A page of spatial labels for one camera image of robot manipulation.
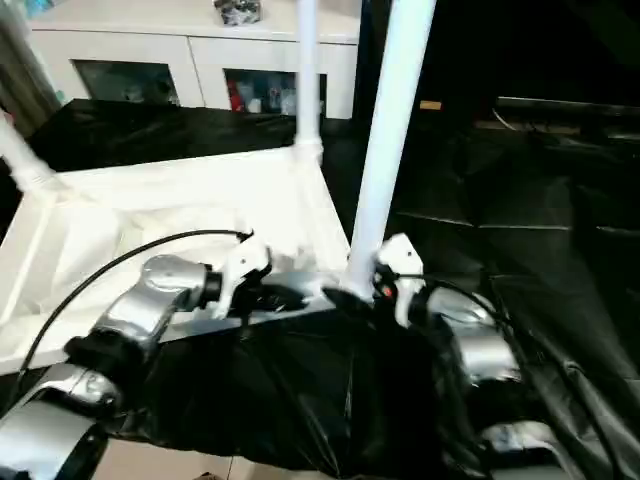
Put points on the white plastic table leg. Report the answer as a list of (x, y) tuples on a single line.
[(308, 70), (390, 130), (25, 160)]

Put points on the white plastic table top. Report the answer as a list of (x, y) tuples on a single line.
[(130, 210)]

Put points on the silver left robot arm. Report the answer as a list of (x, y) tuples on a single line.
[(150, 305)]

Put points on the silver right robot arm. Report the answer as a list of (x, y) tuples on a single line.
[(475, 345)]

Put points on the black plastic mat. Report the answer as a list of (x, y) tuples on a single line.
[(320, 390)]

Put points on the small tan tag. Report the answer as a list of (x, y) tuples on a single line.
[(431, 105)]

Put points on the small red bottle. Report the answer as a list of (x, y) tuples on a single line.
[(235, 98)]

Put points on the white cabinet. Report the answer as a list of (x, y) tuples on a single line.
[(180, 45)]

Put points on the grey crumpled bundle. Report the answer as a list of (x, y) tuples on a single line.
[(238, 11)]

